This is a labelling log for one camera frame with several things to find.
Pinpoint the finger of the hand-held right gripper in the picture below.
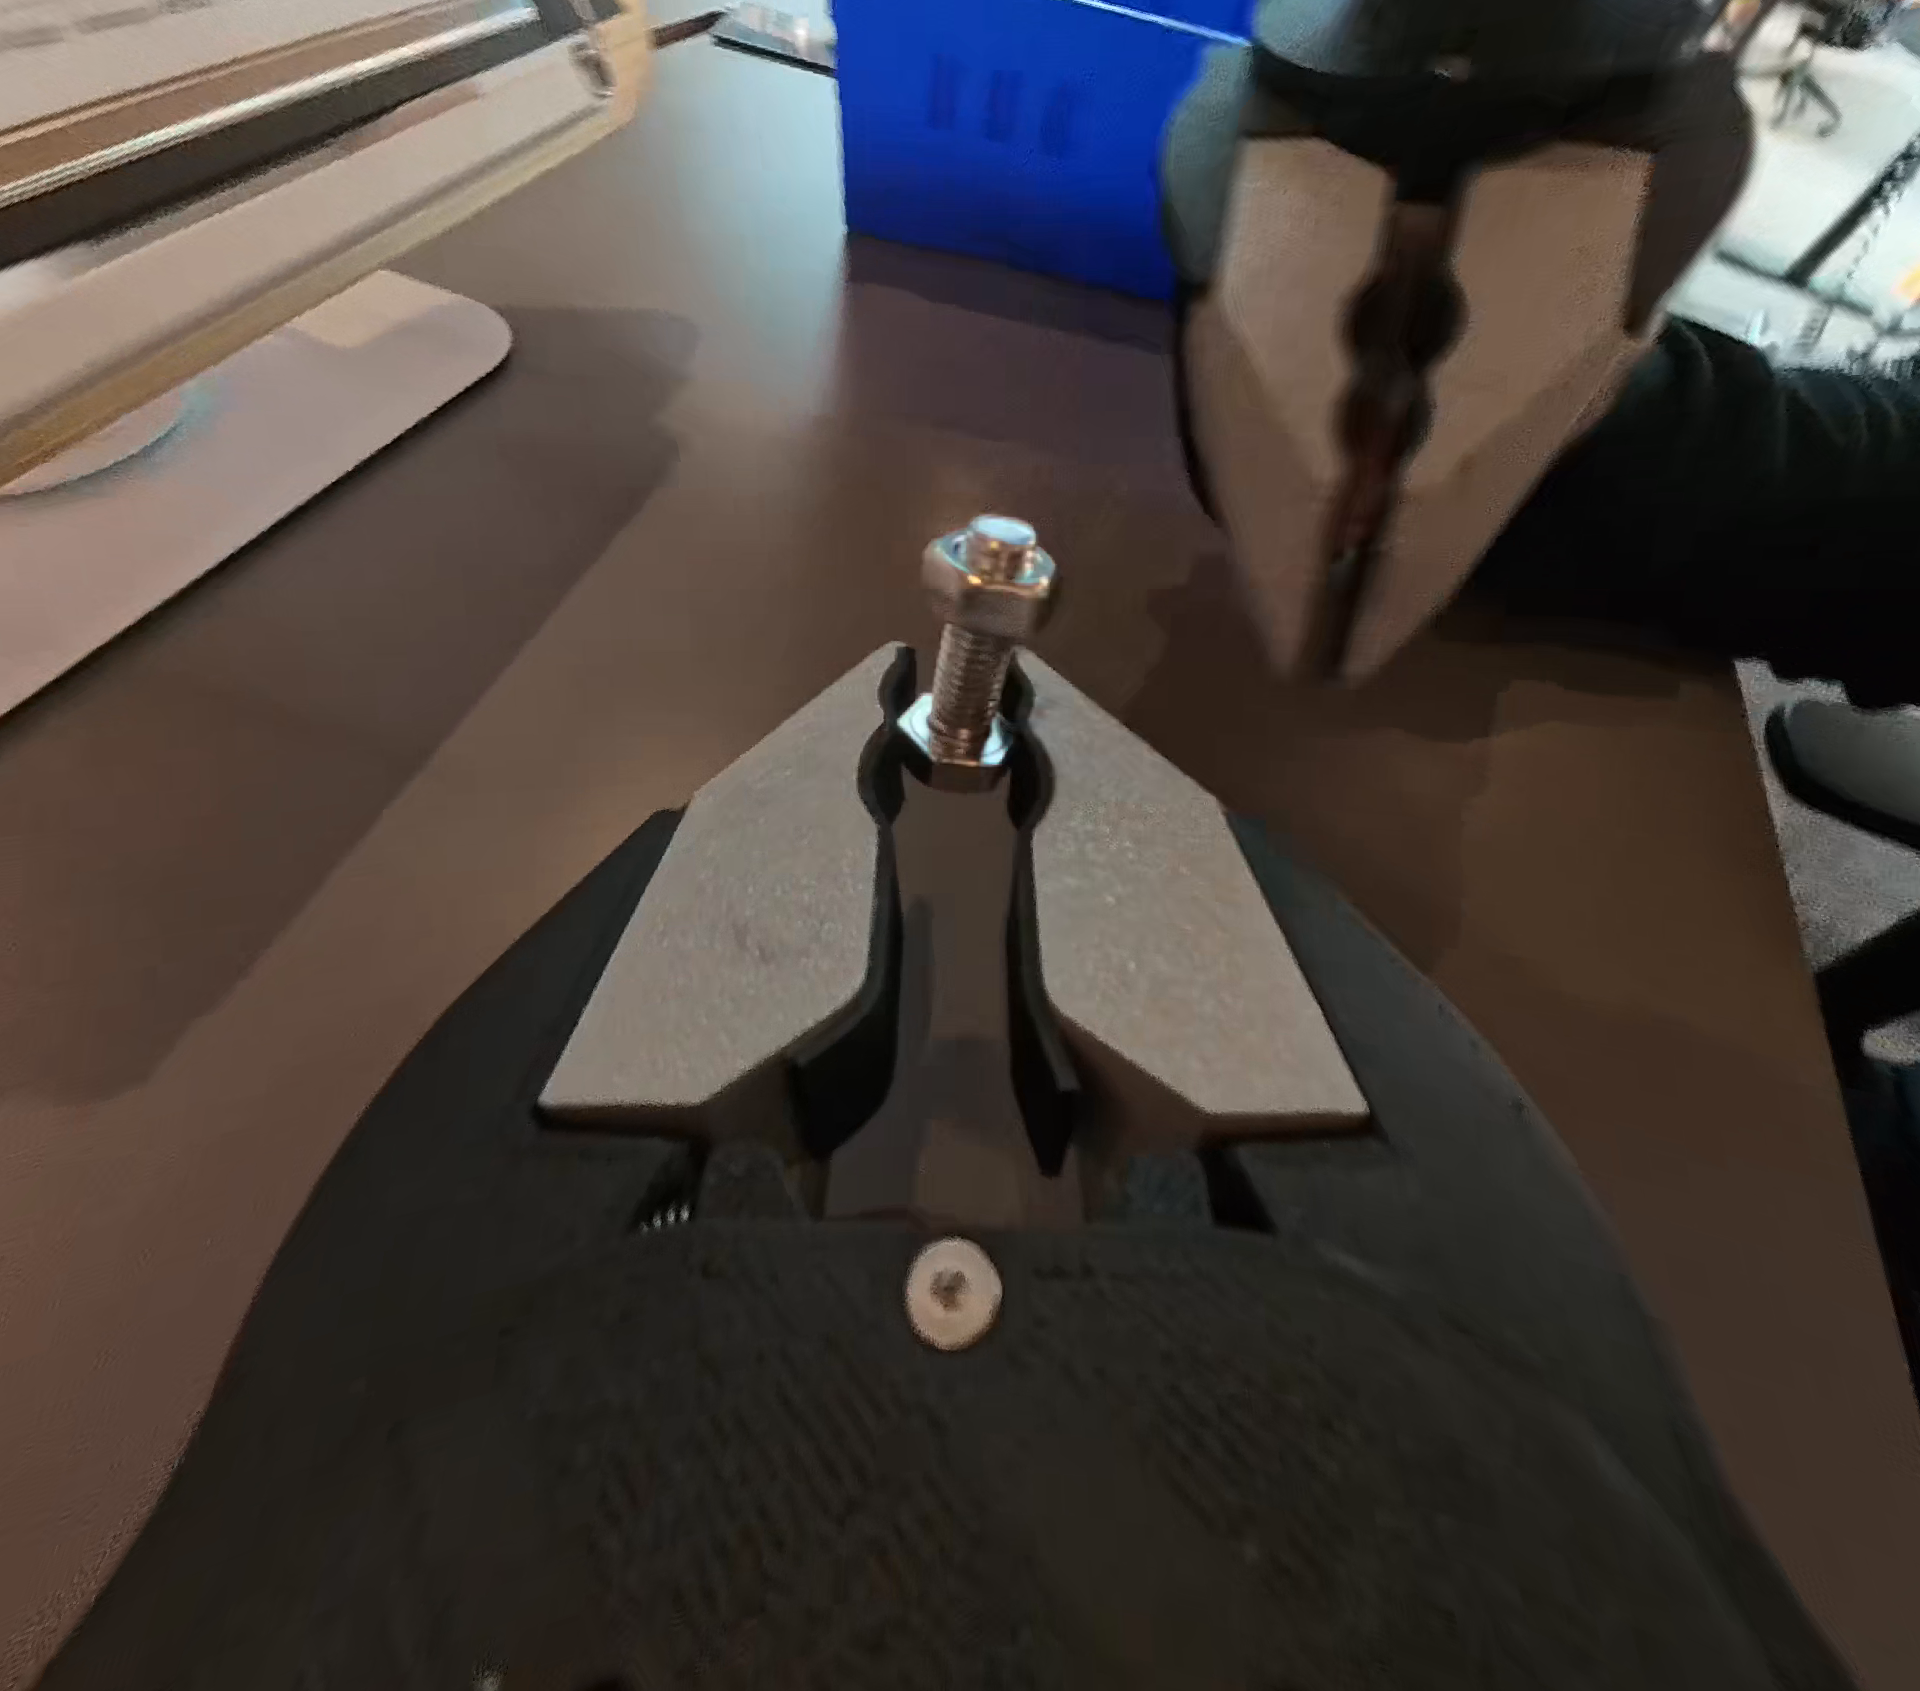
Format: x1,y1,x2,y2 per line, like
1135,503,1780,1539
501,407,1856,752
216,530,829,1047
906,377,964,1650
1183,132,1412,681
1338,143,1667,685

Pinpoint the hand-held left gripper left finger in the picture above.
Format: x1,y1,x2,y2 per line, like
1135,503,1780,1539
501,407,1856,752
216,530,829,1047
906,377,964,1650
539,641,920,1159

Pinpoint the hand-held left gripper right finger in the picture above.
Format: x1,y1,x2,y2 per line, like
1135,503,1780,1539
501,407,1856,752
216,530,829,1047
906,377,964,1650
1006,665,1375,1180

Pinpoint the silver hex nut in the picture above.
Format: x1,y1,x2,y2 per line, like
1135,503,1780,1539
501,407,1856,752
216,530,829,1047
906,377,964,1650
895,693,1027,806

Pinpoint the silver hex bolt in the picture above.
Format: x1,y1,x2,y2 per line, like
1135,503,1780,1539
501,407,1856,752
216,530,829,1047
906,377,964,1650
920,512,1062,750

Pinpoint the person's right forearm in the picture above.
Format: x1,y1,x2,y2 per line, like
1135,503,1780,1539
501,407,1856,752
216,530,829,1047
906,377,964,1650
1441,319,1920,707

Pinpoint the blue plastic bin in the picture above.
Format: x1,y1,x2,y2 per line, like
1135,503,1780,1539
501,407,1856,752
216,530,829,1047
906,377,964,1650
817,0,1412,304

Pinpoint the dark flat plate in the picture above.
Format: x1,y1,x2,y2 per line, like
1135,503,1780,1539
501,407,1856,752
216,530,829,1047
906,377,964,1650
709,0,836,77

